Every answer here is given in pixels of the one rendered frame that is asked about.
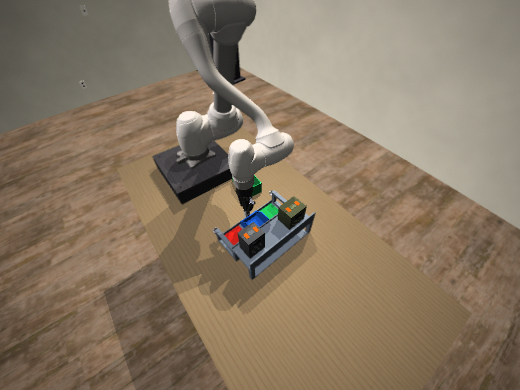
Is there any green bin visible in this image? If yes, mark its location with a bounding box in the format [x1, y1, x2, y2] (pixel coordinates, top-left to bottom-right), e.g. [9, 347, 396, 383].
[251, 175, 262, 197]

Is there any blue bin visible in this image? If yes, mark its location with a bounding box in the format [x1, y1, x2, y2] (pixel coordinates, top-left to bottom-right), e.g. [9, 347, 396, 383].
[240, 211, 269, 228]

